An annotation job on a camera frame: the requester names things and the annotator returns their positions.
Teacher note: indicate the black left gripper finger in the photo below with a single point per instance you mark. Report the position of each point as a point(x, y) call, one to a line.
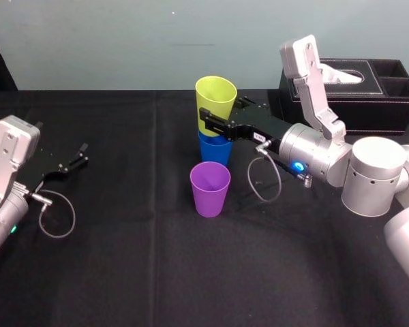
point(74, 165)
point(79, 153)

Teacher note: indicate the white tissue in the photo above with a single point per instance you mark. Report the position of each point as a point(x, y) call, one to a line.
point(341, 76)

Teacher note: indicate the yellow-green plastic cup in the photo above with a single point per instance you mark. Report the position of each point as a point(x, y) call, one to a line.
point(214, 95)

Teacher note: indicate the black leather tissue box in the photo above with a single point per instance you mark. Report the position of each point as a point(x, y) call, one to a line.
point(361, 112)

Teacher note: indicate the blue plastic cup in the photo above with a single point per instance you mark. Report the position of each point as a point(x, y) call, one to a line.
point(214, 153)

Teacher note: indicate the purple plastic cup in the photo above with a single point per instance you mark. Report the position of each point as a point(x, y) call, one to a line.
point(209, 201)

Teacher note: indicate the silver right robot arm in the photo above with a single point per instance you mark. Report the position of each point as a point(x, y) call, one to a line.
point(371, 173)

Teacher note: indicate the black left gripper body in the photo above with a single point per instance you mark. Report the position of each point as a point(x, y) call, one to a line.
point(44, 163)

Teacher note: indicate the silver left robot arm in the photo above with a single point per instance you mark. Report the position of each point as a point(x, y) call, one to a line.
point(3, 204)

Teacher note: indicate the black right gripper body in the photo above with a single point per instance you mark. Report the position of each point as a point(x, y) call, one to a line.
point(259, 122)

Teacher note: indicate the black table cloth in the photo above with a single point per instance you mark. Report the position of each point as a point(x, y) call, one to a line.
point(122, 272)

